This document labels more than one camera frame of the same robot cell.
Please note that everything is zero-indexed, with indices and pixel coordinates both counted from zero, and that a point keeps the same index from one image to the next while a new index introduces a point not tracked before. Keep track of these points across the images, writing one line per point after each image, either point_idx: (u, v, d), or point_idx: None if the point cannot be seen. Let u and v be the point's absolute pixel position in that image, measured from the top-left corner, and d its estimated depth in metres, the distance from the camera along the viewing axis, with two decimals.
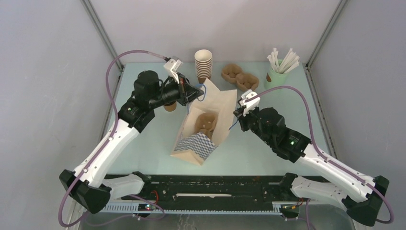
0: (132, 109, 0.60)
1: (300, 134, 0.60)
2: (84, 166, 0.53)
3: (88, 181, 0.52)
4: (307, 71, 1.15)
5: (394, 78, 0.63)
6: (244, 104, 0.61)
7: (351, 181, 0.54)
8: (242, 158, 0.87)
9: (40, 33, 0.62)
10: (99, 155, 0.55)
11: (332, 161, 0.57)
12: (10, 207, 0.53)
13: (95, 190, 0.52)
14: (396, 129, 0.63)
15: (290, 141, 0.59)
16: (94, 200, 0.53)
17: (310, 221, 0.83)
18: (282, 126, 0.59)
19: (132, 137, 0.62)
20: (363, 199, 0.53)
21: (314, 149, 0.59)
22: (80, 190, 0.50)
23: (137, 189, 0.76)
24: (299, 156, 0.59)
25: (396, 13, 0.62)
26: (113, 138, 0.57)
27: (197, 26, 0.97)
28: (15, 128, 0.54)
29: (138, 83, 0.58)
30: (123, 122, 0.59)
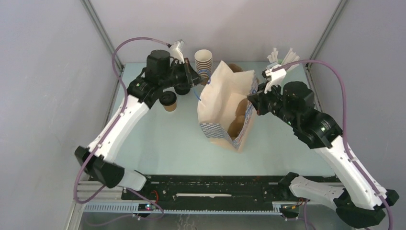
0: (140, 85, 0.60)
1: (332, 119, 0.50)
2: (98, 141, 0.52)
3: (104, 156, 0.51)
4: (307, 71, 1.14)
5: (395, 79, 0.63)
6: (269, 74, 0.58)
7: (366, 189, 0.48)
8: (241, 158, 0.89)
9: (41, 33, 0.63)
10: (111, 129, 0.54)
11: (356, 162, 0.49)
12: (10, 208, 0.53)
13: (110, 164, 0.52)
14: (396, 129, 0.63)
15: (321, 126, 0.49)
16: (110, 174, 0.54)
17: (311, 222, 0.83)
18: (308, 104, 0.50)
19: (143, 113, 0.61)
20: (367, 207, 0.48)
21: (342, 143, 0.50)
22: (95, 165, 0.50)
23: (140, 185, 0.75)
24: (323, 145, 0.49)
25: (397, 13, 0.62)
26: (124, 113, 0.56)
27: (197, 26, 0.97)
28: (15, 128, 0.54)
29: (151, 57, 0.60)
30: (132, 98, 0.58)
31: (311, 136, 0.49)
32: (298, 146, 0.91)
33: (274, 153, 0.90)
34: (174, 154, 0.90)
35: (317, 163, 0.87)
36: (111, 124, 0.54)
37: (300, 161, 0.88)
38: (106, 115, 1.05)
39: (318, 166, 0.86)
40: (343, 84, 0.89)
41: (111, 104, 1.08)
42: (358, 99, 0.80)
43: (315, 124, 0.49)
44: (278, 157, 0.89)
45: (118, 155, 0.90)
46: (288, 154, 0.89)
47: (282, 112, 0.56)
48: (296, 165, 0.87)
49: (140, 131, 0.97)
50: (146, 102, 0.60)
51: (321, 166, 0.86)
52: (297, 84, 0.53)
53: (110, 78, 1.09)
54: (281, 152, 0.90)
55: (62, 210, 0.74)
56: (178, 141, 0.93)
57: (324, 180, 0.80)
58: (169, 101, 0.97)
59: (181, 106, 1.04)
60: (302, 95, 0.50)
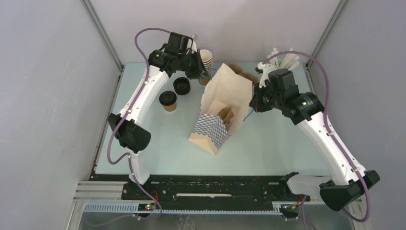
0: (160, 55, 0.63)
1: (316, 98, 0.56)
2: (128, 107, 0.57)
3: (134, 120, 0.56)
4: (307, 71, 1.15)
5: (395, 79, 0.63)
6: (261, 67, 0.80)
7: (342, 162, 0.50)
8: (241, 159, 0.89)
9: (41, 33, 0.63)
10: (138, 97, 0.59)
11: (334, 136, 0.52)
12: (9, 208, 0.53)
13: (140, 129, 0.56)
14: (395, 130, 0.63)
15: (303, 101, 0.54)
16: (140, 138, 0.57)
17: (310, 221, 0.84)
18: (288, 82, 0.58)
19: (164, 82, 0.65)
20: (343, 182, 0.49)
21: (322, 119, 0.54)
22: (128, 128, 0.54)
23: (142, 180, 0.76)
24: (304, 119, 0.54)
25: (397, 13, 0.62)
26: (148, 82, 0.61)
27: (197, 26, 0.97)
28: (15, 128, 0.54)
29: (174, 33, 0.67)
30: (154, 68, 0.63)
31: (292, 110, 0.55)
32: (298, 146, 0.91)
33: (274, 153, 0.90)
34: (175, 154, 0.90)
35: (317, 163, 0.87)
36: (138, 92, 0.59)
37: (300, 161, 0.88)
38: (106, 115, 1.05)
39: (318, 166, 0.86)
40: (343, 84, 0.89)
41: (111, 104, 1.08)
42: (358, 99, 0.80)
43: (298, 99, 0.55)
44: (278, 157, 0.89)
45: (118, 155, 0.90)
46: (288, 154, 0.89)
47: (274, 99, 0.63)
48: (296, 165, 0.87)
49: None
50: (166, 72, 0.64)
51: (321, 166, 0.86)
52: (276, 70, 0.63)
53: (110, 78, 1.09)
54: (281, 152, 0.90)
55: (62, 210, 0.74)
56: (178, 141, 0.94)
57: None
58: (169, 101, 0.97)
59: (181, 106, 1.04)
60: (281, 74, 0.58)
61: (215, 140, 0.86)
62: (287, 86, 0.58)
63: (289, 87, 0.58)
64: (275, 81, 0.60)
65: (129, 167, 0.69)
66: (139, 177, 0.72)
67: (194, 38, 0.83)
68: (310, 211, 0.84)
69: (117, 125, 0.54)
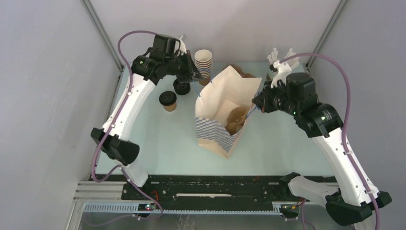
0: (144, 62, 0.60)
1: (335, 111, 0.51)
2: (111, 121, 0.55)
3: (118, 135, 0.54)
4: (307, 70, 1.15)
5: (394, 79, 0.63)
6: (276, 66, 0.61)
7: (356, 184, 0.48)
8: (242, 158, 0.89)
9: (41, 33, 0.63)
10: (122, 109, 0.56)
11: (351, 155, 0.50)
12: (9, 208, 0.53)
13: (125, 143, 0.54)
14: (395, 129, 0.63)
15: (322, 115, 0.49)
16: (127, 151, 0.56)
17: (310, 221, 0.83)
18: (309, 92, 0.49)
19: (151, 90, 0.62)
20: (356, 203, 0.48)
21: (341, 136, 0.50)
22: (112, 143, 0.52)
23: (140, 182, 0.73)
24: (321, 134, 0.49)
25: (397, 13, 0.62)
26: (131, 93, 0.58)
27: (197, 26, 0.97)
28: (15, 128, 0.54)
29: (159, 36, 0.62)
30: (138, 77, 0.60)
31: (309, 123, 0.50)
32: (298, 146, 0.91)
33: (274, 153, 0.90)
34: (175, 154, 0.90)
35: (317, 162, 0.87)
36: (121, 104, 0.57)
37: (300, 161, 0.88)
38: (106, 115, 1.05)
39: (318, 166, 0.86)
40: (343, 83, 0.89)
41: (111, 104, 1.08)
42: (358, 99, 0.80)
43: (316, 112, 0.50)
44: (278, 157, 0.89)
45: None
46: (289, 154, 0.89)
47: (287, 104, 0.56)
48: (296, 164, 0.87)
49: (140, 131, 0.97)
50: (151, 80, 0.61)
51: (321, 166, 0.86)
52: (298, 74, 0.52)
53: (110, 78, 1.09)
54: (282, 152, 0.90)
55: (62, 210, 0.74)
56: (178, 141, 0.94)
57: (324, 180, 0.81)
58: (169, 101, 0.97)
59: (181, 106, 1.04)
60: (302, 81, 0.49)
61: (221, 143, 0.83)
62: (308, 95, 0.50)
63: (309, 97, 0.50)
64: (294, 88, 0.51)
65: (124, 174, 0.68)
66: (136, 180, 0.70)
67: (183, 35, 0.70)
68: (310, 210, 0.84)
69: (100, 142, 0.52)
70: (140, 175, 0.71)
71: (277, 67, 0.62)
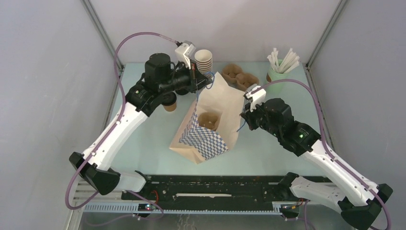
0: (139, 93, 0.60)
1: (311, 128, 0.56)
2: (93, 148, 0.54)
3: (96, 165, 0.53)
4: (307, 71, 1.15)
5: (394, 79, 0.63)
6: (250, 97, 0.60)
7: (355, 185, 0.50)
8: (242, 158, 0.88)
9: (40, 33, 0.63)
10: (106, 138, 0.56)
11: (338, 160, 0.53)
12: (10, 207, 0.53)
13: (103, 173, 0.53)
14: (395, 130, 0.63)
15: (300, 133, 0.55)
16: (104, 181, 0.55)
17: (310, 221, 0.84)
18: (288, 116, 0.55)
19: (141, 120, 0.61)
20: (363, 203, 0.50)
21: (322, 145, 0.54)
22: (88, 173, 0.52)
23: (138, 187, 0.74)
24: (306, 151, 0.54)
25: (397, 13, 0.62)
26: (120, 122, 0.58)
27: (197, 26, 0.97)
28: (15, 128, 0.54)
29: (150, 64, 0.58)
30: (130, 106, 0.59)
31: (293, 144, 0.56)
32: None
33: (274, 153, 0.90)
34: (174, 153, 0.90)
35: None
36: (107, 132, 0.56)
37: (300, 161, 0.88)
38: (106, 115, 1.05)
39: None
40: (343, 83, 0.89)
41: (111, 104, 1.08)
42: (358, 99, 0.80)
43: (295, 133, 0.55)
44: (279, 157, 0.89)
45: (118, 156, 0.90)
46: (289, 153, 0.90)
47: (268, 126, 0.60)
48: (296, 164, 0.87)
49: (140, 132, 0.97)
50: (144, 110, 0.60)
51: None
52: (273, 100, 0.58)
53: (110, 78, 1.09)
54: (282, 152, 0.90)
55: (62, 210, 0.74)
56: None
57: (324, 180, 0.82)
58: (169, 101, 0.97)
59: (181, 106, 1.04)
60: (280, 109, 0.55)
61: (202, 151, 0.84)
62: (287, 120, 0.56)
63: (287, 120, 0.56)
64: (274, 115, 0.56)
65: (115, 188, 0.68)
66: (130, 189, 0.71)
67: (186, 43, 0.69)
68: (310, 211, 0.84)
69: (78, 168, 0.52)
70: (135, 183, 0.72)
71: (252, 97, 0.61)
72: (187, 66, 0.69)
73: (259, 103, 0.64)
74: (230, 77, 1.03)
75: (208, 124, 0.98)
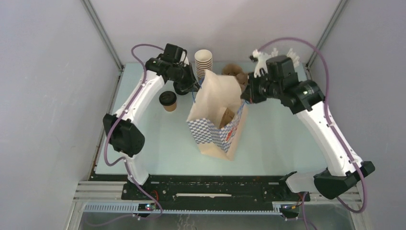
0: (157, 62, 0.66)
1: (316, 86, 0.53)
2: (124, 108, 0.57)
3: (131, 120, 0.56)
4: (307, 71, 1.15)
5: (394, 79, 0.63)
6: (256, 55, 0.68)
7: (340, 155, 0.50)
8: (241, 158, 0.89)
9: (41, 33, 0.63)
10: (135, 98, 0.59)
11: (333, 127, 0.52)
12: (9, 207, 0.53)
13: (136, 128, 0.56)
14: (395, 129, 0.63)
15: (304, 90, 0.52)
16: (135, 140, 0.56)
17: (311, 221, 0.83)
18: (289, 70, 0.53)
19: (161, 86, 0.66)
20: (340, 173, 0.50)
21: (322, 109, 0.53)
22: (123, 126, 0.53)
23: (141, 180, 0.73)
24: (304, 109, 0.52)
25: (396, 14, 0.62)
26: (145, 85, 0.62)
27: (197, 26, 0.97)
28: (15, 128, 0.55)
29: (170, 44, 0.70)
30: (151, 73, 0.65)
31: (293, 100, 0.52)
32: (298, 146, 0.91)
33: (274, 153, 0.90)
34: (174, 153, 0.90)
35: (317, 162, 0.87)
36: (135, 94, 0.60)
37: (301, 161, 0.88)
38: (107, 114, 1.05)
39: (318, 164, 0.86)
40: (343, 83, 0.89)
41: (111, 104, 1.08)
42: (358, 99, 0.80)
43: (298, 88, 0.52)
44: (279, 157, 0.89)
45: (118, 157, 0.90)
46: (289, 153, 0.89)
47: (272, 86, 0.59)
48: (296, 165, 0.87)
49: (140, 132, 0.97)
50: (162, 77, 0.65)
51: (321, 167, 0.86)
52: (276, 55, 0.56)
53: (110, 78, 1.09)
54: (282, 152, 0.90)
55: (62, 210, 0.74)
56: (177, 142, 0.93)
57: None
58: (169, 101, 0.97)
59: (181, 105, 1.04)
60: (280, 60, 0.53)
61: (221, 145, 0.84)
62: (287, 73, 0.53)
63: (289, 75, 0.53)
64: (273, 67, 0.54)
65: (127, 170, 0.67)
66: (137, 178, 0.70)
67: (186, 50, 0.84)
68: (310, 211, 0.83)
69: (112, 125, 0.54)
70: (141, 172, 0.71)
71: (257, 57, 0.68)
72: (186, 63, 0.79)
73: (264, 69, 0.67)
74: None
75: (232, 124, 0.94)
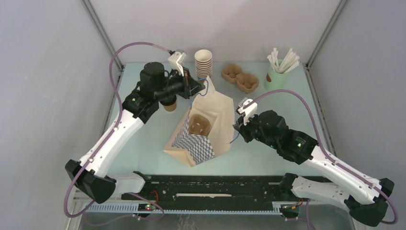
0: (136, 100, 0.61)
1: (306, 135, 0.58)
2: (90, 155, 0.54)
3: (94, 171, 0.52)
4: (307, 71, 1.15)
5: (394, 79, 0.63)
6: (242, 112, 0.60)
7: (359, 185, 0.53)
8: (242, 156, 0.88)
9: (41, 33, 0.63)
10: (104, 144, 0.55)
11: (339, 163, 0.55)
12: (10, 207, 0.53)
13: (100, 179, 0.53)
14: (396, 128, 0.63)
15: (298, 143, 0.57)
16: (101, 188, 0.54)
17: (311, 221, 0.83)
18: (283, 128, 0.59)
19: (138, 127, 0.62)
20: (369, 201, 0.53)
21: (321, 151, 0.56)
22: (85, 179, 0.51)
23: (137, 189, 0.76)
24: (306, 159, 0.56)
25: (396, 13, 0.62)
26: (118, 128, 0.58)
27: (197, 26, 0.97)
28: (15, 128, 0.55)
29: (145, 72, 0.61)
30: (128, 113, 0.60)
31: (293, 155, 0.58)
32: None
33: (274, 152, 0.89)
34: None
35: None
36: (104, 139, 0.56)
37: None
38: (106, 115, 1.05)
39: None
40: (343, 83, 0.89)
41: (111, 104, 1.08)
42: (358, 99, 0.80)
43: (293, 143, 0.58)
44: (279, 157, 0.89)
45: (118, 156, 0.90)
46: None
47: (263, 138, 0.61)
48: (296, 165, 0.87)
49: (140, 132, 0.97)
50: (140, 118, 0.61)
51: None
52: (265, 114, 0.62)
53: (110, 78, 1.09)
54: None
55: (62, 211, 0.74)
56: None
57: (324, 180, 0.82)
58: (169, 101, 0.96)
59: (181, 106, 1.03)
60: (275, 122, 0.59)
61: (194, 155, 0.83)
62: (282, 131, 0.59)
63: (283, 132, 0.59)
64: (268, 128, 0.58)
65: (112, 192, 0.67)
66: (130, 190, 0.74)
67: (178, 52, 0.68)
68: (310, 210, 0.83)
69: (74, 176, 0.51)
70: (134, 184, 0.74)
71: (243, 112, 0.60)
72: (181, 73, 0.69)
73: (251, 116, 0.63)
74: (230, 78, 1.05)
75: (197, 126, 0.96)
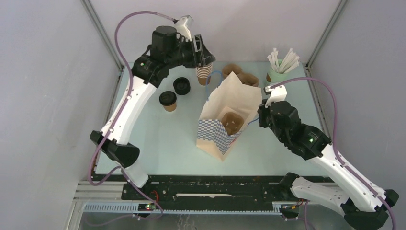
0: (145, 64, 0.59)
1: (320, 131, 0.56)
2: (110, 125, 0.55)
3: (116, 140, 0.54)
4: (307, 70, 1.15)
5: (394, 80, 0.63)
6: (269, 90, 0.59)
7: (364, 191, 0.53)
8: (241, 157, 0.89)
9: (41, 34, 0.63)
10: (121, 113, 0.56)
11: (348, 166, 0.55)
12: (10, 208, 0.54)
13: (124, 146, 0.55)
14: (396, 129, 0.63)
15: (310, 137, 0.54)
16: (126, 155, 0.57)
17: (310, 221, 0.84)
18: (295, 120, 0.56)
19: (151, 93, 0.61)
20: (369, 209, 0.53)
21: (332, 152, 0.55)
22: (110, 148, 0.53)
23: (142, 180, 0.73)
24: (316, 156, 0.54)
25: (396, 13, 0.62)
26: (131, 97, 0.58)
27: (196, 26, 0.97)
28: (16, 128, 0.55)
29: (156, 32, 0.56)
30: (138, 80, 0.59)
31: (302, 148, 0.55)
32: None
33: (274, 153, 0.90)
34: (174, 154, 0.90)
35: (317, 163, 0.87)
36: (120, 109, 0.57)
37: (300, 161, 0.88)
38: (106, 115, 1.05)
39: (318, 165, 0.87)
40: (343, 83, 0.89)
41: (111, 104, 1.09)
42: (358, 99, 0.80)
43: (305, 136, 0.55)
44: (279, 157, 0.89)
45: None
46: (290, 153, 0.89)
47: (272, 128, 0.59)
48: (296, 165, 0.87)
49: (139, 132, 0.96)
50: (152, 83, 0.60)
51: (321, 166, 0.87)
52: (279, 104, 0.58)
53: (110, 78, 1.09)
54: (282, 152, 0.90)
55: (62, 210, 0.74)
56: (178, 141, 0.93)
57: (324, 180, 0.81)
58: (169, 101, 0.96)
59: (181, 105, 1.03)
60: (286, 112, 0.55)
61: (219, 145, 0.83)
62: (294, 122, 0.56)
63: (296, 123, 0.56)
64: (279, 119, 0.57)
65: (124, 174, 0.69)
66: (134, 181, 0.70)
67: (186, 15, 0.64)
68: (310, 211, 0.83)
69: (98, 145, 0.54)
70: (139, 178, 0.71)
71: (270, 91, 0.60)
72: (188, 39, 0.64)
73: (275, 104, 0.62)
74: None
75: (231, 124, 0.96)
